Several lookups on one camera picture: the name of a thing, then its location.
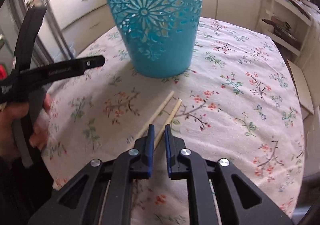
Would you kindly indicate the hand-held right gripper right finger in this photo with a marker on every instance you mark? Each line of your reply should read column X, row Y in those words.
column 167, row 151

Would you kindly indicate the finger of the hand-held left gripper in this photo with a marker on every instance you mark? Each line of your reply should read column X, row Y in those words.
column 62, row 68

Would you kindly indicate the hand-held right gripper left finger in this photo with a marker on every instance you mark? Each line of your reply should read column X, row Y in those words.
column 149, row 151

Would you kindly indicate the wooden chopstick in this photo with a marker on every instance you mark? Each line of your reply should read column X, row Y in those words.
column 160, row 109
column 172, row 114

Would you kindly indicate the teal cut-out plastic basket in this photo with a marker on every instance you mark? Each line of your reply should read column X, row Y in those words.
column 170, row 59

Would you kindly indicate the person's left hand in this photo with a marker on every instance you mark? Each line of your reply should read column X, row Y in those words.
column 37, row 137

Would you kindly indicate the stainless steel refrigerator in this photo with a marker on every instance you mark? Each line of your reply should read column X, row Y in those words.
column 56, row 37

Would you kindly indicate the white drawer cabinet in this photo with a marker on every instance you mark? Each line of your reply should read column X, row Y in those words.
column 82, row 9

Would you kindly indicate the floral tablecloth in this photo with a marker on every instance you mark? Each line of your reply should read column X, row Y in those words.
column 225, row 114

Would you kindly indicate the person's black clothing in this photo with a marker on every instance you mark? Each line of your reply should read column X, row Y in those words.
column 20, row 190

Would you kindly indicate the beige wooden board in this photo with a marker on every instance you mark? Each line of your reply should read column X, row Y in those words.
column 303, row 89

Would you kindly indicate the lidded pan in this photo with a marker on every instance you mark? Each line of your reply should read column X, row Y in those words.
column 287, row 34

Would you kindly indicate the white shelf rack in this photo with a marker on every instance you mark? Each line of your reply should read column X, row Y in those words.
column 270, row 2

